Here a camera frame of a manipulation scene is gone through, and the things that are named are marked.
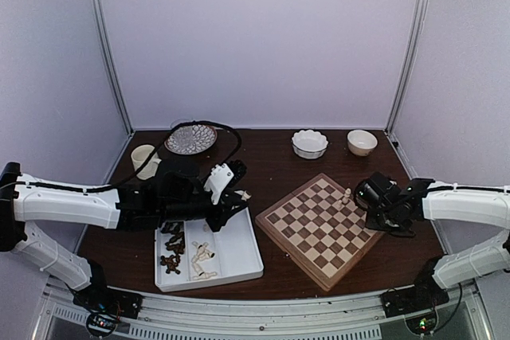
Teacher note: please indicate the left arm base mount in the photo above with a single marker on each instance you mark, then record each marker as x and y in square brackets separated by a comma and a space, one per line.
[110, 302]

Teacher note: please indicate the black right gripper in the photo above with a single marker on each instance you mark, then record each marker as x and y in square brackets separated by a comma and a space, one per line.
[372, 223]

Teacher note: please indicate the light chess pieces pile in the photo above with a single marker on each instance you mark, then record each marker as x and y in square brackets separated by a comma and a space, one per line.
[202, 254]

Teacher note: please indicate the cream ceramic mug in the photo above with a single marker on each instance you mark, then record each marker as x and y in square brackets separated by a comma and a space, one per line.
[141, 159]

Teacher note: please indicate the wooden chess board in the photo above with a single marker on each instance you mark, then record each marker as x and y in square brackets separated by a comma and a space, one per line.
[323, 241]

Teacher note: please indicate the cream round bowl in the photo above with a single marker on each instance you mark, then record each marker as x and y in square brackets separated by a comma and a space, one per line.
[361, 143]

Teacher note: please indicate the clear drinking glass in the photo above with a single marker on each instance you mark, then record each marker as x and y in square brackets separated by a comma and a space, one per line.
[182, 136]

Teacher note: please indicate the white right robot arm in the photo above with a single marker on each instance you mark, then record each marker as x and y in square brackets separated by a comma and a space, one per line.
[476, 204]

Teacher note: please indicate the aluminium frame post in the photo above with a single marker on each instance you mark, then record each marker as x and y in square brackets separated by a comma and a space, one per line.
[416, 27]
[109, 65]

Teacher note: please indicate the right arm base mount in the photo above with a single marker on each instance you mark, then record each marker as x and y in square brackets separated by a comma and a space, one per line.
[410, 300]

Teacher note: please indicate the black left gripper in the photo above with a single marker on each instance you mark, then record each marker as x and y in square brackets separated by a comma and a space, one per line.
[225, 211]

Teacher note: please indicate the white scalloped bowl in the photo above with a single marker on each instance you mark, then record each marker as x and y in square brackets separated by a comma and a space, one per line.
[309, 144]

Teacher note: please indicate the patterned brown plate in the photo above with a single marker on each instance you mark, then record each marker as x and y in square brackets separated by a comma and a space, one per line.
[204, 137]

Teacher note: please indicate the left aluminium frame post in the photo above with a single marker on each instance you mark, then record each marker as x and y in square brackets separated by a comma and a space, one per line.
[109, 65]

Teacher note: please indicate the white plastic tray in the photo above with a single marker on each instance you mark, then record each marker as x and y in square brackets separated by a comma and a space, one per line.
[188, 255]

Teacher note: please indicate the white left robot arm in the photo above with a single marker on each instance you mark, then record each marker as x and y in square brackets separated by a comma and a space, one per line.
[26, 200]

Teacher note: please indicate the dark chess pieces pile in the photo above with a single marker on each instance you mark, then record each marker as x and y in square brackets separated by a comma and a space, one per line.
[175, 246]

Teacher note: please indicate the right aluminium frame post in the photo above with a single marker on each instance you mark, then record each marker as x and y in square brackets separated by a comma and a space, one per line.
[416, 27]

